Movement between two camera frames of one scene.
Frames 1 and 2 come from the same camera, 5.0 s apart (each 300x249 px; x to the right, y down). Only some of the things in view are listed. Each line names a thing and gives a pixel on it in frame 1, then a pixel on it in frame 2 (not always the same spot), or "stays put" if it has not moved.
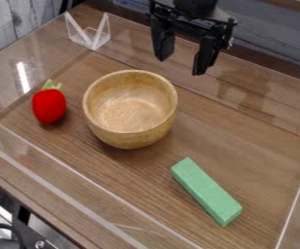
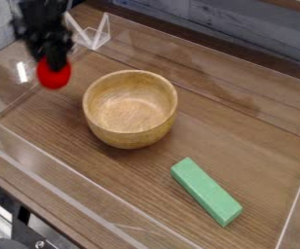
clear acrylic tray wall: [195, 156] stays put
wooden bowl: [128, 106] stays put
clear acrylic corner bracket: [88, 37] stays put
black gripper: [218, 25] to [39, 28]
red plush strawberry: [49, 103] to [53, 79]
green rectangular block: [206, 192] stays put
